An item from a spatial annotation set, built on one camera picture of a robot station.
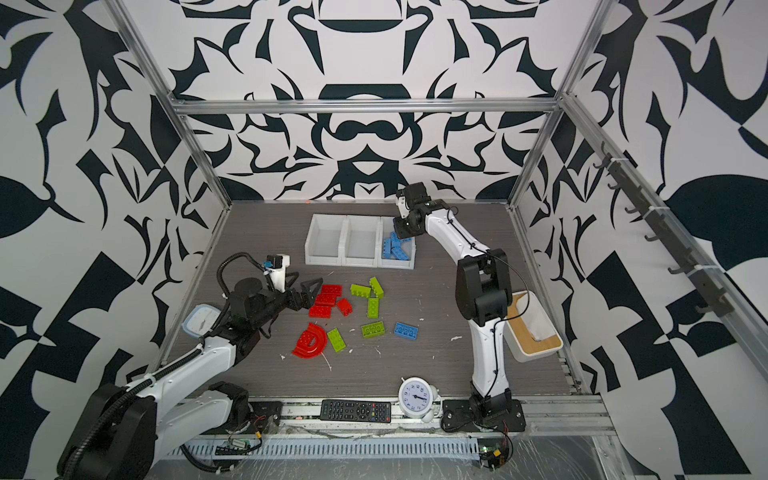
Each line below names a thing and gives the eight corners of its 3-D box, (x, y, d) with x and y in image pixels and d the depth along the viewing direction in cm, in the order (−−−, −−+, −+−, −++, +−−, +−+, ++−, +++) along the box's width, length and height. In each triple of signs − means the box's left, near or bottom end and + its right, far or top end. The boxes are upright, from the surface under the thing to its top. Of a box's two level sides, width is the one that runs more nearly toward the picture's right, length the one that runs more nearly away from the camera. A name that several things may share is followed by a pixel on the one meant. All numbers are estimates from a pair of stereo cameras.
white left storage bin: (307, 269, 104) (302, 256, 97) (316, 221, 117) (312, 207, 111) (346, 269, 104) (344, 256, 97) (351, 222, 117) (349, 207, 111)
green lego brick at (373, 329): (363, 339, 89) (363, 336, 87) (361, 328, 91) (360, 325, 89) (386, 334, 90) (386, 331, 88) (383, 323, 92) (383, 320, 90)
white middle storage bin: (343, 270, 103) (340, 257, 97) (347, 227, 116) (345, 212, 109) (383, 270, 103) (383, 257, 97) (383, 227, 116) (383, 213, 110)
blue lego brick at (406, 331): (392, 334, 90) (392, 331, 88) (395, 323, 92) (395, 321, 90) (416, 341, 89) (417, 338, 87) (419, 330, 91) (419, 327, 89)
